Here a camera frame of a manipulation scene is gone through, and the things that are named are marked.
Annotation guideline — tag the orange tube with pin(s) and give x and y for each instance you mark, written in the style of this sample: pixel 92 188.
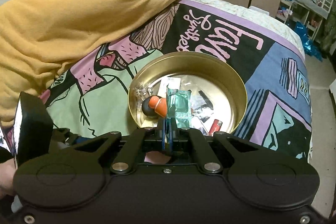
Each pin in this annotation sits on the orange tube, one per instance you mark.
pixel 159 105

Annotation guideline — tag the green foil sachet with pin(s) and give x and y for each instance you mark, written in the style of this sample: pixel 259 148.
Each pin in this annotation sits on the green foil sachet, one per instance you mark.
pixel 179 107

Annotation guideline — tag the colourful printed bed cover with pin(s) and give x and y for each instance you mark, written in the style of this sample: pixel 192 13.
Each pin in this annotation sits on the colourful printed bed cover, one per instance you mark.
pixel 90 97

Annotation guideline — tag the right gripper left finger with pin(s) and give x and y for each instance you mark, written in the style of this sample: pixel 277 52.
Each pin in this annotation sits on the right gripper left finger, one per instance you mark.
pixel 136 145

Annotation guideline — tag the green jacket hanging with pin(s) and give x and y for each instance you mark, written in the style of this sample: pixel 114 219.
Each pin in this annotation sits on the green jacket hanging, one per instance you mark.
pixel 328 38

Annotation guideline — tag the white soap packet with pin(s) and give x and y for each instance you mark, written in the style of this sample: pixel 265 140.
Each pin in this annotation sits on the white soap packet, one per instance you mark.
pixel 168 83

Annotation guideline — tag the blue plastic bag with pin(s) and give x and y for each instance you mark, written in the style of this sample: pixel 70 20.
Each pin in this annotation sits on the blue plastic bag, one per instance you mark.
pixel 308 46

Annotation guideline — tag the yellow fleece blanket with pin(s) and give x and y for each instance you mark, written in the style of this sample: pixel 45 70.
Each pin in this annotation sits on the yellow fleece blanket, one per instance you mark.
pixel 40 39

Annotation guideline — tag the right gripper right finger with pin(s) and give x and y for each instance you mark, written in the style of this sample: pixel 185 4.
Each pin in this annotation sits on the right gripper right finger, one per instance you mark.
pixel 194 143

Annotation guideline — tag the round gold tin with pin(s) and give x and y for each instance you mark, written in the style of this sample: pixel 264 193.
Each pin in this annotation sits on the round gold tin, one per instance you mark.
pixel 218 90

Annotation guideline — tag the red clear lighter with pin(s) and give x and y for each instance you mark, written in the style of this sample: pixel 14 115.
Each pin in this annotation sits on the red clear lighter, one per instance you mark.
pixel 216 126

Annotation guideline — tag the black round case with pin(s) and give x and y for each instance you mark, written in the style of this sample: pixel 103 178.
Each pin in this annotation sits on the black round case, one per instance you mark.
pixel 147 110

